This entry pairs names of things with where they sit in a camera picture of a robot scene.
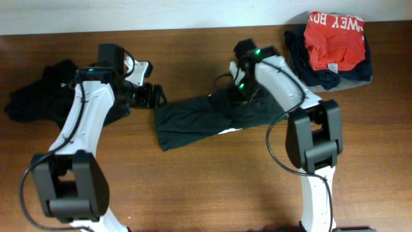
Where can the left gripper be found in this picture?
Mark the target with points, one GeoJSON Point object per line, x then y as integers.
{"type": "Point", "coordinates": [150, 98]}

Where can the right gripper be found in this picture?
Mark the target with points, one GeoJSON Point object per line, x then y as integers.
{"type": "Point", "coordinates": [237, 98]}

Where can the dark green t-shirt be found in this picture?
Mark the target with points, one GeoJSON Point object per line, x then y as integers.
{"type": "Point", "coordinates": [178, 124]}

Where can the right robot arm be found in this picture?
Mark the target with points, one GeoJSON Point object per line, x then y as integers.
{"type": "Point", "coordinates": [314, 131]}

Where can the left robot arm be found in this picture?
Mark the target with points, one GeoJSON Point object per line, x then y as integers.
{"type": "Point", "coordinates": [70, 184]}

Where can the navy folded t-shirt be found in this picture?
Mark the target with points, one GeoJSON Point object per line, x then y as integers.
{"type": "Point", "coordinates": [294, 40]}

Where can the grey folded t-shirt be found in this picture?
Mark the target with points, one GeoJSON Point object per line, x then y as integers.
{"type": "Point", "coordinates": [345, 83]}

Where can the red folded t-shirt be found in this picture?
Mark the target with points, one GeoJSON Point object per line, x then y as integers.
{"type": "Point", "coordinates": [334, 40]}

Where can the black t-shirt white letters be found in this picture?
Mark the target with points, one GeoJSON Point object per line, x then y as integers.
{"type": "Point", "coordinates": [35, 100]}

